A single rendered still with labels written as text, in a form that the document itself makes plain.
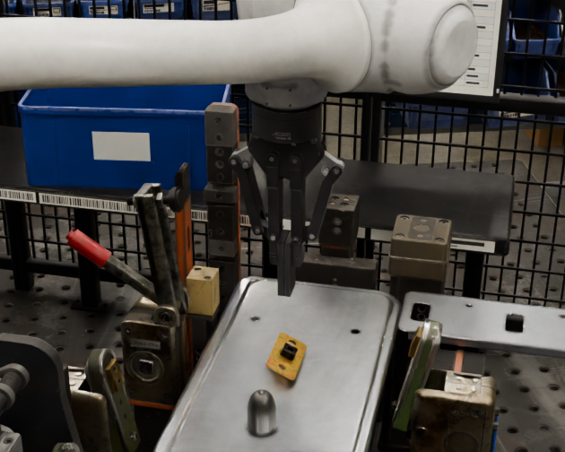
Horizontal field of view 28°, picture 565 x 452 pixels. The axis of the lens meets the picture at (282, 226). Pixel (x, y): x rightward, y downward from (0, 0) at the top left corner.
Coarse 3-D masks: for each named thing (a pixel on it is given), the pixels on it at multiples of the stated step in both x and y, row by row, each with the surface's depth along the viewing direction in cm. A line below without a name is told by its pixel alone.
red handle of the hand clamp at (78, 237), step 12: (72, 240) 132; (84, 240) 133; (84, 252) 133; (96, 252) 133; (108, 252) 133; (96, 264) 133; (108, 264) 133; (120, 264) 134; (120, 276) 134; (132, 276) 133; (144, 288) 134; (156, 300) 134
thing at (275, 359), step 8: (280, 336) 137; (288, 336) 138; (280, 344) 136; (288, 344) 135; (296, 344) 137; (304, 344) 138; (272, 352) 133; (280, 352) 134; (288, 352) 133; (296, 352) 134; (304, 352) 136; (272, 360) 132; (280, 360) 133; (288, 360) 134; (296, 360) 134; (272, 368) 131; (288, 368) 132; (296, 368) 133; (288, 376) 131
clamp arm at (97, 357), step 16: (96, 352) 118; (112, 352) 119; (96, 368) 117; (112, 368) 118; (96, 384) 118; (112, 384) 118; (112, 400) 119; (128, 400) 122; (112, 416) 119; (128, 416) 122; (112, 432) 120; (128, 432) 122; (112, 448) 121; (128, 448) 121
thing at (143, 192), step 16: (144, 192) 127; (160, 192) 129; (176, 192) 127; (144, 208) 127; (160, 208) 130; (176, 208) 127; (144, 224) 128; (160, 224) 129; (144, 240) 129; (160, 240) 129; (160, 256) 130; (176, 256) 134; (160, 272) 131; (176, 272) 134; (160, 288) 132; (176, 288) 135; (160, 304) 133; (176, 304) 133
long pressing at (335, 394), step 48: (240, 288) 150; (336, 288) 151; (240, 336) 140; (336, 336) 140; (384, 336) 141; (192, 384) 131; (240, 384) 131; (288, 384) 131; (336, 384) 132; (384, 384) 133; (192, 432) 123; (240, 432) 123; (288, 432) 123; (336, 432) 124
